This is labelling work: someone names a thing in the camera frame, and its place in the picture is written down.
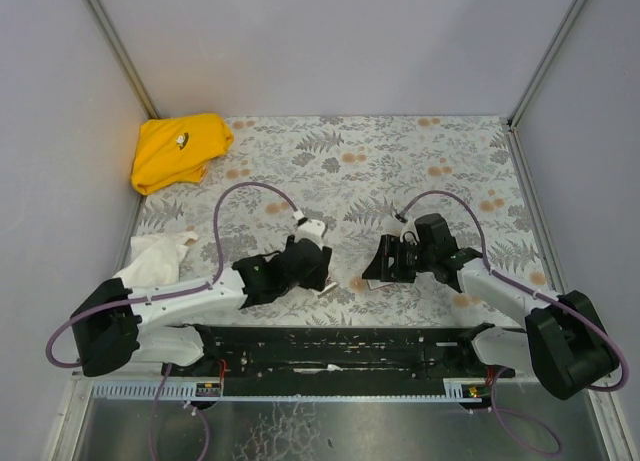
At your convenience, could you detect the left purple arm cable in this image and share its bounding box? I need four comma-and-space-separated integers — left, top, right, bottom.
45, 181, 304, 370

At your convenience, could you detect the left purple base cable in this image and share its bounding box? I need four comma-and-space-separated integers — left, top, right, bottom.
149, 363, 211, 461

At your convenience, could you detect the white crumpled cloth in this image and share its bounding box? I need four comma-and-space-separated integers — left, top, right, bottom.
113, 230, 199, 288

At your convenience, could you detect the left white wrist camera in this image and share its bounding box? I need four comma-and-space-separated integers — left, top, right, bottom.
293, 210, 327, 248

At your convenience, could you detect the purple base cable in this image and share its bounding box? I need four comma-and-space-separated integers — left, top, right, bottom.
488, 368, 562, 458
149, 363, 211, 461

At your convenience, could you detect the floral patterned table mat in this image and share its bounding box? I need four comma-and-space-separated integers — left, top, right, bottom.
136, 116, 548, 327

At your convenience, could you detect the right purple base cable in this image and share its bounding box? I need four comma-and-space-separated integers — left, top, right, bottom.
488, 368, 562, 458

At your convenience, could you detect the red white staple box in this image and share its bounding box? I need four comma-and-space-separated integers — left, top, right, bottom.
367, 279, 392, 290

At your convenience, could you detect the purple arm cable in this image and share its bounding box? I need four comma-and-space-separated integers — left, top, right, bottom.
45, 181, 304, 370
394, 190, 630, 393

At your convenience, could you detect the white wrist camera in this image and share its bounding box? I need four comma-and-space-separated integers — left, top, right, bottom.
399, 216, 419, 245
293, 210, 327, 248

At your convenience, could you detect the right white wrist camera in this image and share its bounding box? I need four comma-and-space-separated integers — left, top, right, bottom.
399, 216, 419, 245

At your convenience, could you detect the yellow folded cloth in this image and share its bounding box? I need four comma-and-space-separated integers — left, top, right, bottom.
130, 113, 234, 196

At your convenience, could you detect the white slotted cable duct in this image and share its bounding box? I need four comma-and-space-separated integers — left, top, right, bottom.
92, 381, 484, 405

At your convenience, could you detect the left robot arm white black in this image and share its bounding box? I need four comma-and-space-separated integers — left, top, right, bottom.
71, 236, 332, 377

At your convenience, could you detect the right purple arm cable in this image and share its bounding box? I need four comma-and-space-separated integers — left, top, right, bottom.
394, 190, 630, 393

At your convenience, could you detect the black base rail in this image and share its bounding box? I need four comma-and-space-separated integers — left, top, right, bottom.
171, 325, 497, 379

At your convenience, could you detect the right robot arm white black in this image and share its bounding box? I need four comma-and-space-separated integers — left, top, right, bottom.
362, 214, 620, 400

